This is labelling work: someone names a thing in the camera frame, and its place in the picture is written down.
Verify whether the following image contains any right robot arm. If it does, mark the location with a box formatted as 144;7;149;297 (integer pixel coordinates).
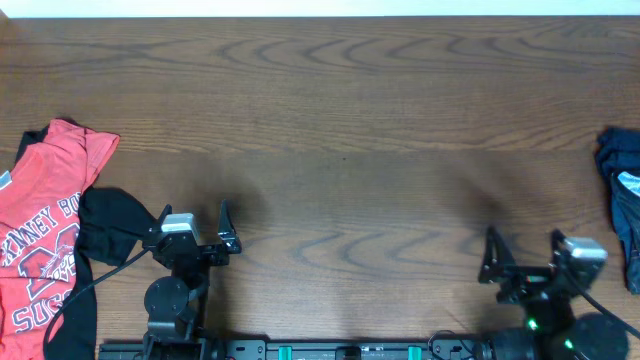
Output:
473;226;639;360

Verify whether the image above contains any dark navy blue garment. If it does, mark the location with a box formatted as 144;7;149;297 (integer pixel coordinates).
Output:
595;127;639;188

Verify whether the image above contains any black mounting rail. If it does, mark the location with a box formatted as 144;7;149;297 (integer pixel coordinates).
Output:
97;335;476;360

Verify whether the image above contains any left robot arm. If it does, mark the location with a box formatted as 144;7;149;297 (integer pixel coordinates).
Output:
142;201;242;360

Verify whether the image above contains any red printed t-shirt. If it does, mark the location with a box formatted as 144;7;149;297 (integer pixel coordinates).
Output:
1;119;119;359

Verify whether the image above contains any plain black garment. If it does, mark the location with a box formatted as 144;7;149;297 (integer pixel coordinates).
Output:
14;128;161;360

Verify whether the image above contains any black orange-patterned jersey shirt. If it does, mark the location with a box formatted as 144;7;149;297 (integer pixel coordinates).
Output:
610;171;639;295

